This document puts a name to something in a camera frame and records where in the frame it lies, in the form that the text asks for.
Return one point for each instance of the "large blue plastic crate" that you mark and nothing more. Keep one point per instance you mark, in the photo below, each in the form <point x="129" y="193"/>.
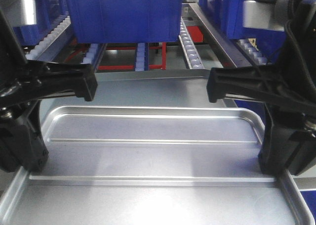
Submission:
<point x="125" y="21"/>

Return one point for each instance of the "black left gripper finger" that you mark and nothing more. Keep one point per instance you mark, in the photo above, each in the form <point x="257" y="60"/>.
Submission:
<point x="21" y="141"/>

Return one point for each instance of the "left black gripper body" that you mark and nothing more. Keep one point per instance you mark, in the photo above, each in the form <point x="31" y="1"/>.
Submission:
<point x="39" y="80"/>

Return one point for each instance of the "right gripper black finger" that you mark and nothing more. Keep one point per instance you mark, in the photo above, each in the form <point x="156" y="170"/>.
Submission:
<point x="289" y="142"/>

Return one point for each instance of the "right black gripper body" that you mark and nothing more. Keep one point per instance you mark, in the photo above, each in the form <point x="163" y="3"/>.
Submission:
<point x="261" y="83"/>

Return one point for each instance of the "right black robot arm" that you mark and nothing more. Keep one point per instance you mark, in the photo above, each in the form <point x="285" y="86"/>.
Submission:
<point x="297" y="58"/>

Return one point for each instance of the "large silver tray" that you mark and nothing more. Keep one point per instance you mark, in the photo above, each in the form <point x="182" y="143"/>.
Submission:
<point x="167" y="105"/>

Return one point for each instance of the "small silver ribbed tray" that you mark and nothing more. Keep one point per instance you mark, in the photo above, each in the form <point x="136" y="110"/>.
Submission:
<point x="152" y="166"/>

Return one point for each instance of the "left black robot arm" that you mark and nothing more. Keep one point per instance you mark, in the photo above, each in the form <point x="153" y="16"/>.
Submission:
<point x="11" y="53"/>

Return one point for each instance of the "centre white roller track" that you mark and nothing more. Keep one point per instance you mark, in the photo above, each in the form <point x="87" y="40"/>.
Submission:
<point x="142" y="57"/>

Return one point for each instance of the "red metal floor frame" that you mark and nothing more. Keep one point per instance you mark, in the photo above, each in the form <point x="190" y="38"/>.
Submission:
<point x="181" y="54"/>

